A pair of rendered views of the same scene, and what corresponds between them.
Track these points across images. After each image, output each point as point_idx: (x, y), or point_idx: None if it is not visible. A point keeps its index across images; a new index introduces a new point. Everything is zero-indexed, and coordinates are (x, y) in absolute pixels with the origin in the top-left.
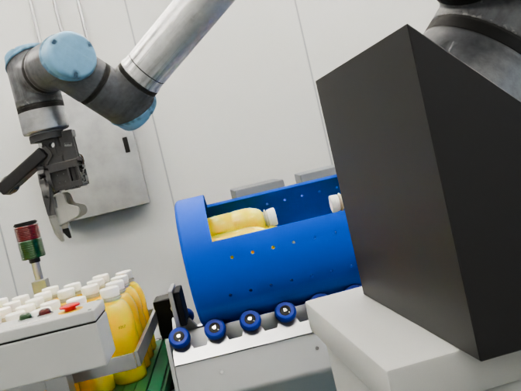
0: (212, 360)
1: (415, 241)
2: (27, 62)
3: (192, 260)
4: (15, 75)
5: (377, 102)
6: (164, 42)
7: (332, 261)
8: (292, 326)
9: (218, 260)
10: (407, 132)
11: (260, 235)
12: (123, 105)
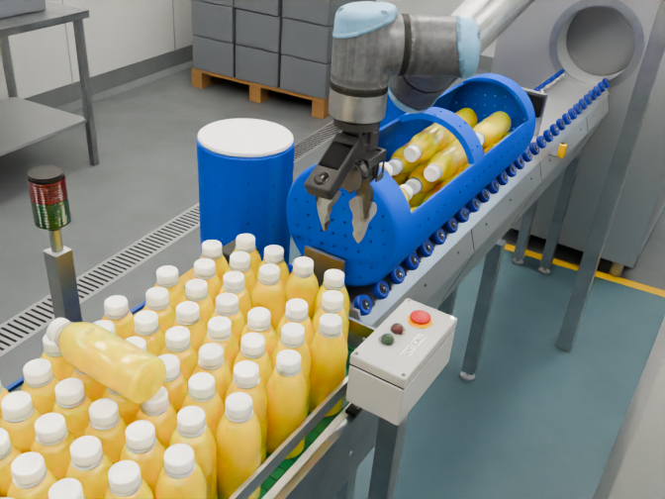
0: (380, 317)
1: None
2: (423, 46)
3: (403, 235)
4: (381, 50)
5: None
6: (495, 34)
7: (450, 215)
8: (414, 271)
9: (414, 231)
10: None
11: (432, 202)
12: (441, 93)
